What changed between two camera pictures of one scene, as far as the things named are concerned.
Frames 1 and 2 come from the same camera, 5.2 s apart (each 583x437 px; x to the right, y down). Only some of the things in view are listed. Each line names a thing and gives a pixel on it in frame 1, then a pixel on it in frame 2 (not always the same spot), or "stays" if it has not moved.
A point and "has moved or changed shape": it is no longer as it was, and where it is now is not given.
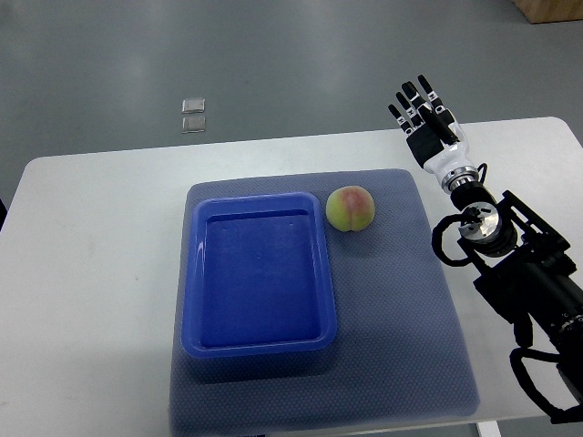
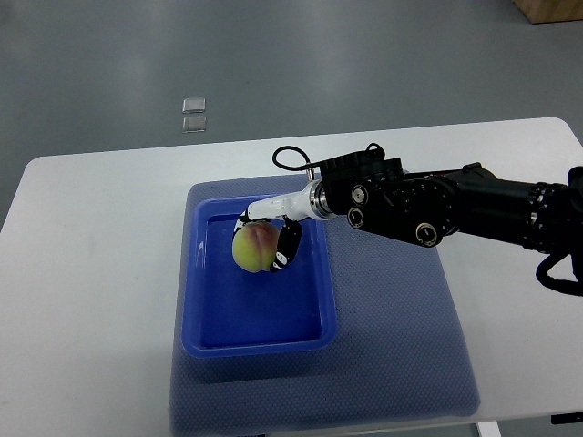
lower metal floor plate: x=193 y=124 stays
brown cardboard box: x=550 y=11 stays
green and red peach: x=350 y=208 has moved or changed shape
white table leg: x=489 y=429 stays
